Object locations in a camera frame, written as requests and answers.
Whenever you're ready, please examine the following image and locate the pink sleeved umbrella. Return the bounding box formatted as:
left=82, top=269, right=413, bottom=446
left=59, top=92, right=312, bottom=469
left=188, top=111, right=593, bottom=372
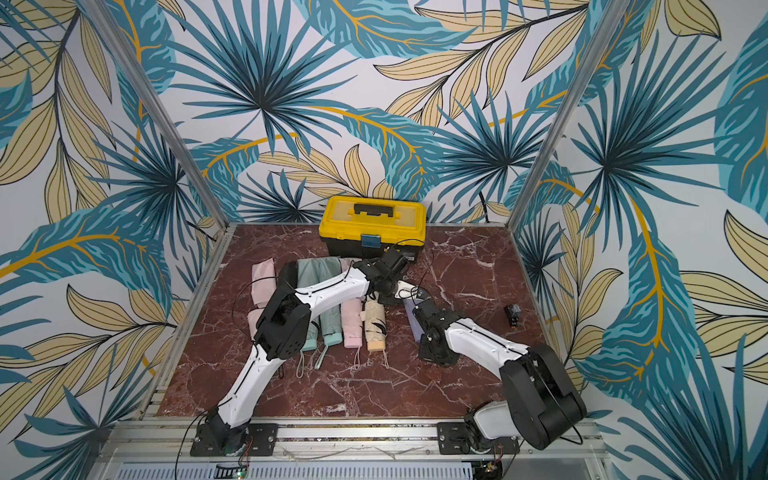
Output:
left=341, top=299, right=363, bottom=349

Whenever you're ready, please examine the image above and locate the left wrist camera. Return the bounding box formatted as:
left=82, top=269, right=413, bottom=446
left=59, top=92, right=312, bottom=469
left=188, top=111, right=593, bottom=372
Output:
left=395, top=280, right=429, bottom=302

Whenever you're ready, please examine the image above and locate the lavender sleeved umbrella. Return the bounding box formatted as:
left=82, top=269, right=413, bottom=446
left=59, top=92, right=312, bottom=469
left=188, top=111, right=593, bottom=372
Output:
left=402, top=297, right=424, bottom=343

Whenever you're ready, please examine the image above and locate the small black electrical part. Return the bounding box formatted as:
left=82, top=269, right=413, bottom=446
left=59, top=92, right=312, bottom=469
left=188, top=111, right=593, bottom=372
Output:
left=504, top=304, right=522, bottom=328

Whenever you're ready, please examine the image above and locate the mint umbrella sleeve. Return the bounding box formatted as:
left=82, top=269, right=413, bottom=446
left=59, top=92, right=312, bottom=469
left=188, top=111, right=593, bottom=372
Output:
left=297, top=257, right=341, bottom=288

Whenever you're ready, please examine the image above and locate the aluminium frame rail left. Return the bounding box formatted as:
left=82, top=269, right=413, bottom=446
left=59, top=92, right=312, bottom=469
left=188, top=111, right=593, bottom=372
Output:
left=82, top=0, right=229, bottom=230

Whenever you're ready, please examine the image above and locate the aluminium frame rail right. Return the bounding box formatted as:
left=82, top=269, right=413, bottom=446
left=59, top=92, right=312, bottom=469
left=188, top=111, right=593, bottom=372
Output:
left=507, top=1, right=629, bottom=234

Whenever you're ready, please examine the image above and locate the yellow black toolbox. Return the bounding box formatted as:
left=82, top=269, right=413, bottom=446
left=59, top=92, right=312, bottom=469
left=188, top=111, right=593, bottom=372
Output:
left=319, top=196, right=427, bottom=261

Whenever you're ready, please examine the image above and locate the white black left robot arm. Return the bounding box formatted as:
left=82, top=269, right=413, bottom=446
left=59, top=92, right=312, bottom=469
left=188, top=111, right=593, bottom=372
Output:
left=191, top=247, right=408, bottom=456

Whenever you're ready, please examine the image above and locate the aluminium frame rail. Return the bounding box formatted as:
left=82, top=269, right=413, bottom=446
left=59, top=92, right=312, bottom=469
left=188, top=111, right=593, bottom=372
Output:
left=507, top=1, right=629, bottom=234
left=82, top=0, right=229, bottom=230

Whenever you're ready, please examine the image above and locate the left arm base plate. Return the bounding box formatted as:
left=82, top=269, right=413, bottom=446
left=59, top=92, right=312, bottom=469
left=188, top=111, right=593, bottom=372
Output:
left=190, top=422, right=278, bottom=457

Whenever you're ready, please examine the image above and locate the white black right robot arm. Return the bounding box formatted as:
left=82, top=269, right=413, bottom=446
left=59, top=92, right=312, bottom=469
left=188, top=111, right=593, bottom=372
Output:
left=407, top=299, right=587, bottom=450

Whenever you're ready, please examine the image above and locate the pink umbrella sleeve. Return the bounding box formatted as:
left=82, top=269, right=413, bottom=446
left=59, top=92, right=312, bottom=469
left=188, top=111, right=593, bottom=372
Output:
left=340, top=258, right=360, bottom=273
left=250, top=258, right=277, bottom=308

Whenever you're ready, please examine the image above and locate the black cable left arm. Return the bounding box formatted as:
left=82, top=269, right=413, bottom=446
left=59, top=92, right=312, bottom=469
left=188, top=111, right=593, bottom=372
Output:
left=230, top=275, right=283, bottom=346

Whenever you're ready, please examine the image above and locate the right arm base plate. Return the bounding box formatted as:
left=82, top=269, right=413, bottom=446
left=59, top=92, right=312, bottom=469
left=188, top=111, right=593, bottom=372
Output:
left=436, top=420, right=520, bottom=455

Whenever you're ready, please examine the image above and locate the mint sleeved umbrella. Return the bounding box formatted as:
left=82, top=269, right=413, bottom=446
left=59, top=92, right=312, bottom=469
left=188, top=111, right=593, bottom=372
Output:
left=319, top=306, right=343, bottom=347
left=301, top=323, right=319, bottom=352

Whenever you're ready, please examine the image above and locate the beige sleeved umbrella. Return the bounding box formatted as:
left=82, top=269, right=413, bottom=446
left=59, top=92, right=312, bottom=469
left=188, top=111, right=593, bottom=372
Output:
left=363, top=300, right=387, bottom=352

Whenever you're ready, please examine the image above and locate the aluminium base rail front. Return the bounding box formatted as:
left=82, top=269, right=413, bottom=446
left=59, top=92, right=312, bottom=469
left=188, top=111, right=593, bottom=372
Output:
left=88, top=417, right=618, bottom=479

